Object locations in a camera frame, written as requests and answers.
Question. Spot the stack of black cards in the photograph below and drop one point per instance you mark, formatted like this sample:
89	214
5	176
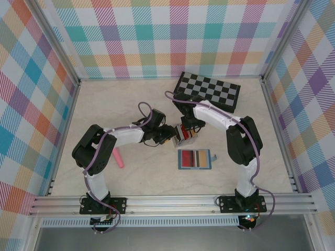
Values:
179	129

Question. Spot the stack of red cards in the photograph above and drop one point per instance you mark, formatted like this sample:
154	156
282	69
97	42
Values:
187	138

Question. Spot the clear acrylic card stand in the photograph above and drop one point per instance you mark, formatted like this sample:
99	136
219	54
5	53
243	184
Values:
188	143

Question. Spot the red credit card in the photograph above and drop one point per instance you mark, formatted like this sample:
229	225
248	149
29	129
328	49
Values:
187	159

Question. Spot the gold credit card black stripe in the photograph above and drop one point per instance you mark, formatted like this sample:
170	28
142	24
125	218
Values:
204	159

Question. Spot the blue card holder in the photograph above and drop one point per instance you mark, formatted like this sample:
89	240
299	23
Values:
193	168

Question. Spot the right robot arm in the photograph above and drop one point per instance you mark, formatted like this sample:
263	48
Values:
243	141

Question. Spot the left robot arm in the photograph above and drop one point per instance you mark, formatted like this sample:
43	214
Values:
91	154

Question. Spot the black folding chessboard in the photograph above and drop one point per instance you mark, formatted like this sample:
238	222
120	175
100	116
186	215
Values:
212	90

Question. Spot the pink stick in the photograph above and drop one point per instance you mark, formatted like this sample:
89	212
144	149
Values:
119	159

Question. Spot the small circuit board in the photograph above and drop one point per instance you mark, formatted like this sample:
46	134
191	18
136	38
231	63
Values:
250	219
103	222

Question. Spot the thin aluminium table rail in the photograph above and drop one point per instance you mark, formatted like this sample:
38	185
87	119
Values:
131	78

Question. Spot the long aluminium mounting rail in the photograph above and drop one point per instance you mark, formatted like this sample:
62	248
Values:
170	205

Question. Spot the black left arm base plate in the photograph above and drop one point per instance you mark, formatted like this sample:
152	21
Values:
119	205

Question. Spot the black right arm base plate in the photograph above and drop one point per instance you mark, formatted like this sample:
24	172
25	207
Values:
227	205

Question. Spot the aluminium table side rail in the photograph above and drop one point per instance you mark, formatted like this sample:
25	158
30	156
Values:
65	117
274	117

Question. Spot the aluminium frame post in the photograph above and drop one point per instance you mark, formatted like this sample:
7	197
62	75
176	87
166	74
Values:
53	39
284	39

